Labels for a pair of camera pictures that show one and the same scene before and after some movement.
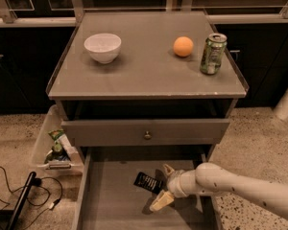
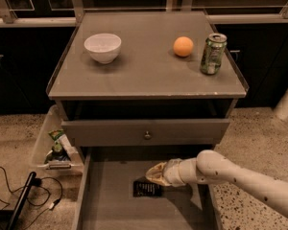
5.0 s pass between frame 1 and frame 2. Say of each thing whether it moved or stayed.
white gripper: moved
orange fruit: stayed
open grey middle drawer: stayed
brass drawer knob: stayed
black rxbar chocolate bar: moved
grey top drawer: stayed
